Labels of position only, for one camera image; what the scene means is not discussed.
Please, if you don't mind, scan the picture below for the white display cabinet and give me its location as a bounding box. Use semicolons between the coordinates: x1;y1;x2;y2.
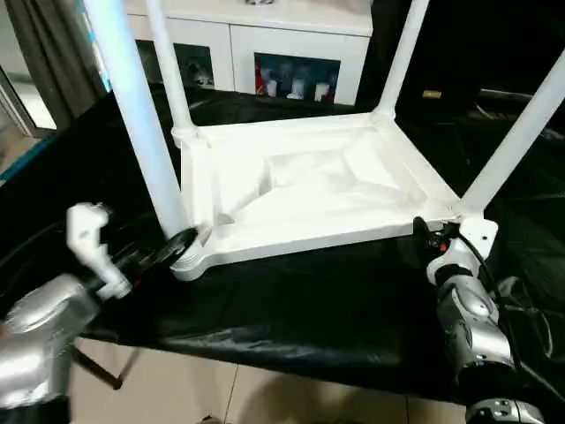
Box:
123;0;372;107

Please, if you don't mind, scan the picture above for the black cabinet with gold label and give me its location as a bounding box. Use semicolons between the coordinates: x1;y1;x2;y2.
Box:
357;0;486;111

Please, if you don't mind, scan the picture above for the teal floor mat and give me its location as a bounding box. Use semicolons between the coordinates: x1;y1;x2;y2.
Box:
0;132;58;182

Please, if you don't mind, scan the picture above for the black metal table frame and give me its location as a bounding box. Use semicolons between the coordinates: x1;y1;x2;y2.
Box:
72;339;133;392

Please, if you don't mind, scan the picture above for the dark low furniture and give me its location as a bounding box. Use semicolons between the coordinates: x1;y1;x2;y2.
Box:
474;87;565;133

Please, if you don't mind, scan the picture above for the grey curtain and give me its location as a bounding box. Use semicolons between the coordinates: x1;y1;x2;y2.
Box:
6;0;109;132

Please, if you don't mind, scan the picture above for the black mat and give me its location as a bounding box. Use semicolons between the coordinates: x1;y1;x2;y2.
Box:
0;86;565;403

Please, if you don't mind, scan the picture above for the light blue rack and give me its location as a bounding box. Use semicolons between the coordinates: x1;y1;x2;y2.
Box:
79;0;114;94

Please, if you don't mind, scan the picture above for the grey door frame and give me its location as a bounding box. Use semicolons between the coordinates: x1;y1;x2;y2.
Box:
0;65;36;138

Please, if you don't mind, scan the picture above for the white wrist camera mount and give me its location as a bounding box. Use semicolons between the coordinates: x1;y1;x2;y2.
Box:
65;202;133;301
427;217;500;284

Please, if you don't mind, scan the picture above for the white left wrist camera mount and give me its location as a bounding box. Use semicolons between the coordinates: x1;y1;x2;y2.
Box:
65;202;133;301

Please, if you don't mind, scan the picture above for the white plastic table leg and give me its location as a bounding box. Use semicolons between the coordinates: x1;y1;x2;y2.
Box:
373;0;432;120
81;0;208;278
461;52;565;222
144;0;198;140

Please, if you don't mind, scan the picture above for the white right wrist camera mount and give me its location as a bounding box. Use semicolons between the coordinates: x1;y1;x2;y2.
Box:
427;217;500;284

